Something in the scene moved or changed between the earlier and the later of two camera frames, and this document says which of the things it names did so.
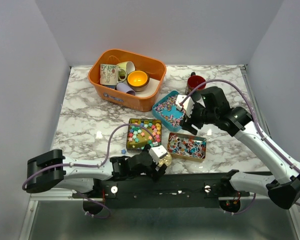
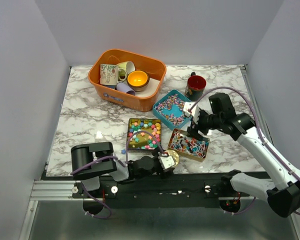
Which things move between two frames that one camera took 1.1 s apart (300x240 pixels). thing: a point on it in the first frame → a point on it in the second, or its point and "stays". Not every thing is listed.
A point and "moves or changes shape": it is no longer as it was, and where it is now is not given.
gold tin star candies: [137, 137] stays
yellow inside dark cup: [139, 80] stays
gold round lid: [166, 159] moves or changes shape
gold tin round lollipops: [187, 147] stays
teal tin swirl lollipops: [166, 111] stays
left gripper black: [155, 175] → [164, 174]
